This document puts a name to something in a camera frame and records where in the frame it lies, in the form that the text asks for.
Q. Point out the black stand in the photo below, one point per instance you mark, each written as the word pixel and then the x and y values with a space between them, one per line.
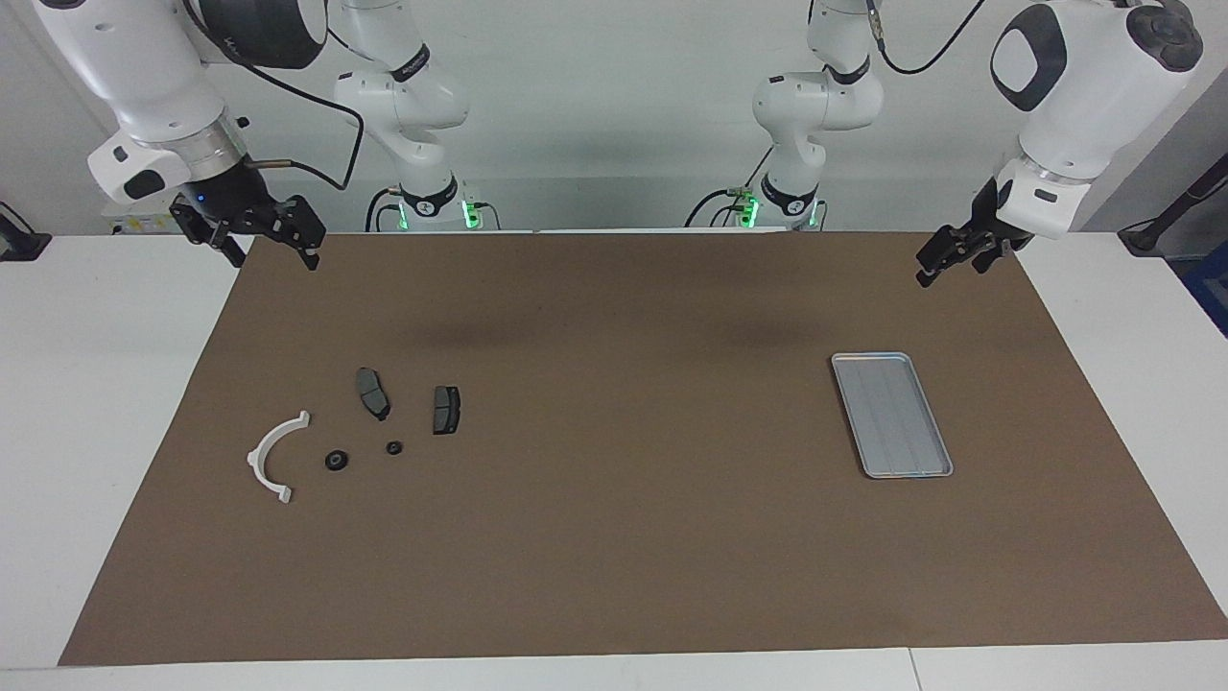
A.
pixel 1151 230

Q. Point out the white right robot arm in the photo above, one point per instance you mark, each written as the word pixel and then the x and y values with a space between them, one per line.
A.
pixel 144 77

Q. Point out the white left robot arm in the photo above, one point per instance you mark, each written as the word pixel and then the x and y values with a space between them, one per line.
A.
pixel 1084 96

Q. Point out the large black bearing gear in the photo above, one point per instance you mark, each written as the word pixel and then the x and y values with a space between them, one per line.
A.
pixel 337 461

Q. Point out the blue box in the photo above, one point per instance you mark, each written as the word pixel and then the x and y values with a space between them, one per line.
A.
pixel 1211 288

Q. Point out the long curved grey brake pad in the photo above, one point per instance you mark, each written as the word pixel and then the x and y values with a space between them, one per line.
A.
pixel 372 393

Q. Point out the silver metal tray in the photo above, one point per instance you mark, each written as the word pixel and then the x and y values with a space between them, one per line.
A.
pixel 892 417

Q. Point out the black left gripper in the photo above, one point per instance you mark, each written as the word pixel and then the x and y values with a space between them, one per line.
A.
pixel 986 216

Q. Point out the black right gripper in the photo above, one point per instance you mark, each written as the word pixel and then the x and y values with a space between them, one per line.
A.
pixel 230 197

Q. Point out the white semicircular bracket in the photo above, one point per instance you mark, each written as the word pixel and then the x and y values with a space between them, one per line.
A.
pixel 264 446

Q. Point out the brown table mat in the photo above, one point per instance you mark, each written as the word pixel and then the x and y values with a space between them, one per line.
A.
pixel 614 537

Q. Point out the white power strip box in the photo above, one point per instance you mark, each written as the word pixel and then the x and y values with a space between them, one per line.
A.
pixel 144 226

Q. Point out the short rectangular grey brake pad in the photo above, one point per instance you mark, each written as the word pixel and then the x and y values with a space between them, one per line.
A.
pixel 446 410

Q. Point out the black table clamp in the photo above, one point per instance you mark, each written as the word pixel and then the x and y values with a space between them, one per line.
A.
pixel 19 245

